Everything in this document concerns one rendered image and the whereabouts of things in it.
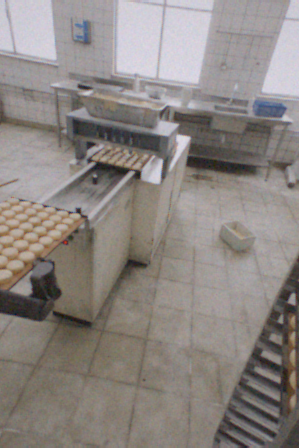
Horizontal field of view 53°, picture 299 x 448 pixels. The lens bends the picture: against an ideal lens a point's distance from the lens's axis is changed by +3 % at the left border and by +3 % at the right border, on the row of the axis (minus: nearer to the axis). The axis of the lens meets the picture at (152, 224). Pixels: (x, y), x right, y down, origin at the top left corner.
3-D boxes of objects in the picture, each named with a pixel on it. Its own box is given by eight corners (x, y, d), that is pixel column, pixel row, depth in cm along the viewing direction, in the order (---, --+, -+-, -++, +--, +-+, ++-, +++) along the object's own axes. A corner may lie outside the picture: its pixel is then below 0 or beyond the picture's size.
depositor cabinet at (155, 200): (123, 193, 368) (127, 124, 323) (177, 206, 357) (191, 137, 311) (72, 251, 263) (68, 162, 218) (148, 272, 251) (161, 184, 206)
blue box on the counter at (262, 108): (255, 114, 424) (258, 103, 416) (251, 110, 449) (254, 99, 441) (283, 118, 423) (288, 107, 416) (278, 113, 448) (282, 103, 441)
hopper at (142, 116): (96, 108, 223) (96, 87, 216) (167, 122, 214) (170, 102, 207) (78, 116, 200) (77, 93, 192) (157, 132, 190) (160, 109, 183)
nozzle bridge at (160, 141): (88, 149, 245) (87, 106, 227) (171, 168, 233) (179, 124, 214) (68, 162, 218) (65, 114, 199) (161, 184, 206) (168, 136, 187)
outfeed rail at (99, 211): (170, 133, 315) (171, 126, 311) (172, 134, 314) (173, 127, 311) (84, 229, 150) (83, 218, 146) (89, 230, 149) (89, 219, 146)
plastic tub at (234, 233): (217, 235, 313) (221, 222, 304) (233, 231, 322) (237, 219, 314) (235, 252, 291) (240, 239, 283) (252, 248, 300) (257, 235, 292)
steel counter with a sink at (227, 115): (55, 146, 473) (47, 55, 407) (72, 135, 532) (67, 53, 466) (269, 182, 453) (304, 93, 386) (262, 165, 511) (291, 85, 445)
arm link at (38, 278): (19, 313, 90) (43, 321, 88) (6, 287, 83) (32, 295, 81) (45, 284, 99) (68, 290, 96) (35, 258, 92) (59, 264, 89)
